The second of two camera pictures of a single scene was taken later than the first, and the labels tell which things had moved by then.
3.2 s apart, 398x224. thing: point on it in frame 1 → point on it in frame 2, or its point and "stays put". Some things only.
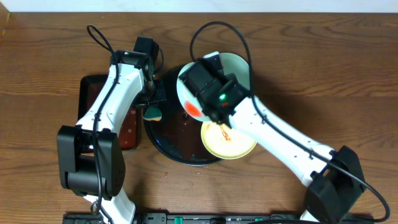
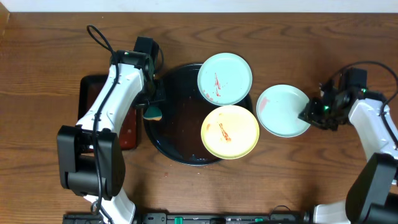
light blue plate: x=232 y=64 → x=278 y=110
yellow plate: x=225 y=142 stays put
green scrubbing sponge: x=153 y=113 stays put
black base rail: x=222 y=218 stays put
